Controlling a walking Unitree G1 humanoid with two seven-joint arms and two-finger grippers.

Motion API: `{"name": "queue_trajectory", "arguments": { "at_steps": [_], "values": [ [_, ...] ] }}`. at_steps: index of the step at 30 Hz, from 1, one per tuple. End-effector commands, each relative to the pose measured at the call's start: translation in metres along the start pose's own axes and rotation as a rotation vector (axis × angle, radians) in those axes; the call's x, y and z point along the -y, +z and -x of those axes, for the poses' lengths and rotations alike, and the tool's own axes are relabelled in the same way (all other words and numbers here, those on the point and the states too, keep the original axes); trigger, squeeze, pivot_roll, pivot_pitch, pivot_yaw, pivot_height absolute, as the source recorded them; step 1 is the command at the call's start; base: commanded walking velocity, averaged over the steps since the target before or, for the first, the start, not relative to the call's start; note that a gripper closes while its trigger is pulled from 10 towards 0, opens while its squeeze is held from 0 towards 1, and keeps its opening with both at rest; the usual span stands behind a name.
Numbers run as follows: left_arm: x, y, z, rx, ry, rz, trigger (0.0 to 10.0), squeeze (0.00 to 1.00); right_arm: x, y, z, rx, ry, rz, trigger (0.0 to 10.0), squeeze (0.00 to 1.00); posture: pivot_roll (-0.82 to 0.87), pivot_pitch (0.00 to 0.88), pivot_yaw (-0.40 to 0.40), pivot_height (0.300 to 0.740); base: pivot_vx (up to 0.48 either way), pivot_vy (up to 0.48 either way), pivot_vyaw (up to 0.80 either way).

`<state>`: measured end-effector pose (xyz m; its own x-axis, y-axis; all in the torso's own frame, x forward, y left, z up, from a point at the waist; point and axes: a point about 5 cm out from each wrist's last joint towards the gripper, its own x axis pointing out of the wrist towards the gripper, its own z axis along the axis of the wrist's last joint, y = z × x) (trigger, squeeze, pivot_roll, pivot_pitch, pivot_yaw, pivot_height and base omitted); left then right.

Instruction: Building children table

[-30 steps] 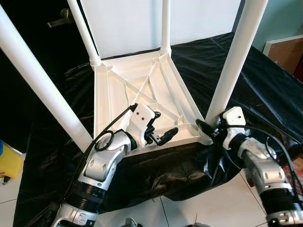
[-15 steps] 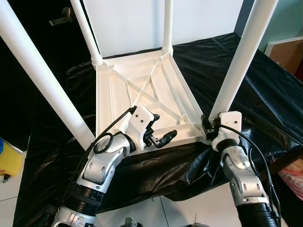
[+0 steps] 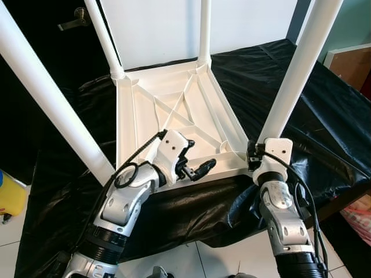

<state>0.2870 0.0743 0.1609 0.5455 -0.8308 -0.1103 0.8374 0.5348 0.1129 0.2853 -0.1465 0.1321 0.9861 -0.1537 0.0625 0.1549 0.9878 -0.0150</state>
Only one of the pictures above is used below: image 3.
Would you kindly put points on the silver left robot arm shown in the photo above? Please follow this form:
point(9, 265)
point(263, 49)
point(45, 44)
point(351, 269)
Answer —
point(124, 202)

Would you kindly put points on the black plastic cover sheet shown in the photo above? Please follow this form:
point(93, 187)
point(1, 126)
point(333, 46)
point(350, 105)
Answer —
point(330, 98)

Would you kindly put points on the dark wooden table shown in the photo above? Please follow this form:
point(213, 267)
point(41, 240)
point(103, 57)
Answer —
point(342, 205)

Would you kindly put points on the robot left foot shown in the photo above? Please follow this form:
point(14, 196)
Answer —
point(160, 273)

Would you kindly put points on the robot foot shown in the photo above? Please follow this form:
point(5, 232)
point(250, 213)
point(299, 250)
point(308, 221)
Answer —
point(243, 275)
point(160, 273)

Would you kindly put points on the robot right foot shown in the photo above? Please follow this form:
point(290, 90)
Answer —
point(243, 275)

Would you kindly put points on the red plastic bag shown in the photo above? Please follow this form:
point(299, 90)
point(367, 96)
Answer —
point(358, 223)

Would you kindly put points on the brown wooden cabinet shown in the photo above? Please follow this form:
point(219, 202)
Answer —
point(351, 66)

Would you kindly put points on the yellow plastic container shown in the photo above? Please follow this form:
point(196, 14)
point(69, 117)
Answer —
point(13, 194)

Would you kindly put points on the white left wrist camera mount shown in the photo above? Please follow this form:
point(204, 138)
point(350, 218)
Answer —
point(171, 147)

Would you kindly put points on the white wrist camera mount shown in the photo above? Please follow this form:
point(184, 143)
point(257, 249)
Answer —
point(171, 147)
point(275, 150)

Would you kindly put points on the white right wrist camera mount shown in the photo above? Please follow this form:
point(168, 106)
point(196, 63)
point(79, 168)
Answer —
point(275, 150)

